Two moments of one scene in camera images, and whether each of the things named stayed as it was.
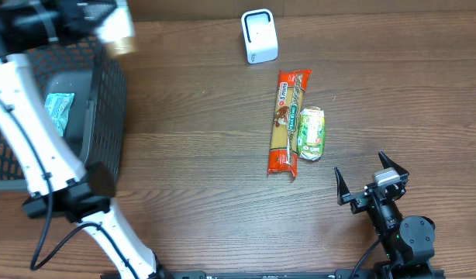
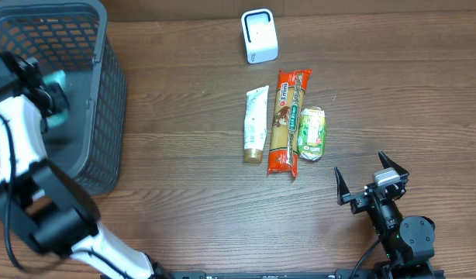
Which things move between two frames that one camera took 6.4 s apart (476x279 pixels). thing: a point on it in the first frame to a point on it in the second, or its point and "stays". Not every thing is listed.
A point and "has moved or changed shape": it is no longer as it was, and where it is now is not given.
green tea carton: x=311 y=136 stays
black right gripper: x=358 y=199 stays
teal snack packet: x=59 y=105 has moved or changed shape
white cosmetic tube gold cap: x=118 y=30 to x=255 y=128
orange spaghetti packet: x=285 y=125 stays
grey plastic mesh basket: x=96 y=127 stays
